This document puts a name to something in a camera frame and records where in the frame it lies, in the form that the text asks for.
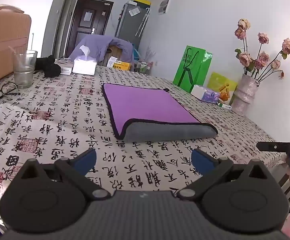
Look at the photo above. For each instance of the small white box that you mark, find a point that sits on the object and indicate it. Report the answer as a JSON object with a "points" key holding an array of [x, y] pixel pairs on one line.
{"points": [[66, 70]]}

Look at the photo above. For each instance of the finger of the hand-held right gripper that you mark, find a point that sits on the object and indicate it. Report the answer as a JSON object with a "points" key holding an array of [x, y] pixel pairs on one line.
{"points": [[269, 146]]}

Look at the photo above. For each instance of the dried pink rose bouquet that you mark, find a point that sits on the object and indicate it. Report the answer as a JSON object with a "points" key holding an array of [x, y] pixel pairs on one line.
{"points": [[259, 60]]}

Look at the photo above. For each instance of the folded white umbrella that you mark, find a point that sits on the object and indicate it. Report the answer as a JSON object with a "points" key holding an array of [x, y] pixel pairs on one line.
{"points": [[143, 21]]}

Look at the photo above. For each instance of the yellow flat box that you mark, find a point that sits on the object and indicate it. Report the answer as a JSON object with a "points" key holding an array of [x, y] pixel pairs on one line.
{"points": [[122, 66]]}

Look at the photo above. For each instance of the green and white box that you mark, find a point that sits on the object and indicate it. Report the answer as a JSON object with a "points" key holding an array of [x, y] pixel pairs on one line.
{"points": [[224, 105]]}

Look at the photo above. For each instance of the tan cardboard box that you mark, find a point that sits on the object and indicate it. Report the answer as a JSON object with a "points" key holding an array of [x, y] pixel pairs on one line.
{"points": [[7, 45]]}

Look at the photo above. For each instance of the white and purple tissue box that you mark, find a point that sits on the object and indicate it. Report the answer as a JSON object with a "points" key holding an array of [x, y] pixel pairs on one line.
{"points": [[206, 95]]}

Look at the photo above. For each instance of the green paper bag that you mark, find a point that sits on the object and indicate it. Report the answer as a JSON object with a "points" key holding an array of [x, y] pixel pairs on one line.
{"points": [[182, 75]]}

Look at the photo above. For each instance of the clear stirring stick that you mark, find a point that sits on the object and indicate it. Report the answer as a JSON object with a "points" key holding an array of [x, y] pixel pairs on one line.
{"points": [[16, 56]]}

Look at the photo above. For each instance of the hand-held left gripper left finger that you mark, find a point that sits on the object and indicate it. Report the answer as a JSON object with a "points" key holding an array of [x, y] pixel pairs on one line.
{"points": [[86, 160]]}

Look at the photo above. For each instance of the grey refrigerator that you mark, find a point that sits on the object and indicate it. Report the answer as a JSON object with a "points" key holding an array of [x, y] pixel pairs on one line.
{"points": [[130, 27]]}

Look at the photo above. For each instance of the white tissue pack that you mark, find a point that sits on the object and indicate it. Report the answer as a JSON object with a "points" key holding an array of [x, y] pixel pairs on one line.
{"points": [[83, 66]]}

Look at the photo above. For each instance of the purple and grey towel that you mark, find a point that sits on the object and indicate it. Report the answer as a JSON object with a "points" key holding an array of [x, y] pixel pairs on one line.
{"points": [[147, 105]]}

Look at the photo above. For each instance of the pink glitter vase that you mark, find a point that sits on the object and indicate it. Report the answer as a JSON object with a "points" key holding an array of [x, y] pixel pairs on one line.
{"points": [[244, 96]]}

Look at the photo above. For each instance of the black cloth bundle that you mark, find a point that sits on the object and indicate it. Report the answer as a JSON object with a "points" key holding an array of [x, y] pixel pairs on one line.
{"points": [[51, 68]]}

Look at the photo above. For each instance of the white wall panel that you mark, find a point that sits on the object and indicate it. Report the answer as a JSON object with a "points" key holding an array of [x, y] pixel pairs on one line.
{"points": [[164, 6]]}

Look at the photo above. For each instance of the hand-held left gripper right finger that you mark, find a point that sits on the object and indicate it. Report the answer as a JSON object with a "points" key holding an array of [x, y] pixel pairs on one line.
{"points": [[201, 161]]}

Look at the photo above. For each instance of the clear drinking glass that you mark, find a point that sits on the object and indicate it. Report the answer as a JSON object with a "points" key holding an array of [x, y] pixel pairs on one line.
{"points": [[24, 75]]}

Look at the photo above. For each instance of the calligraphy print tablecloth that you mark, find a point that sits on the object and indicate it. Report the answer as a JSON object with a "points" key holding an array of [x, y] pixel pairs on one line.
{"points": [[159, 155]]}

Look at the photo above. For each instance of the purple garment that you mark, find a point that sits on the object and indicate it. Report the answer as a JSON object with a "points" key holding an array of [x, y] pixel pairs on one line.
{"points": [[97, 43]]}

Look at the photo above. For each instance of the yellow and black box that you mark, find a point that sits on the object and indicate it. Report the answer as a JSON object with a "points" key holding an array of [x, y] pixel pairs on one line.
{"points": [[142, 1]]}

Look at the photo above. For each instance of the yellow paper bag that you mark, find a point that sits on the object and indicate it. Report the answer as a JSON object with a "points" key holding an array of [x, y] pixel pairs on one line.
{"points": [[219, 82]]}

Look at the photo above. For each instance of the wooden chair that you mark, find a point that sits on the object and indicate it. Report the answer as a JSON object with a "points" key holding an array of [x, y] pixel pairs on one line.
{"points": [[113, 52]]}

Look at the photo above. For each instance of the dark brown door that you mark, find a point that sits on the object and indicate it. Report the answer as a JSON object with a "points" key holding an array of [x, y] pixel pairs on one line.
{"points": [[82, 36]]}

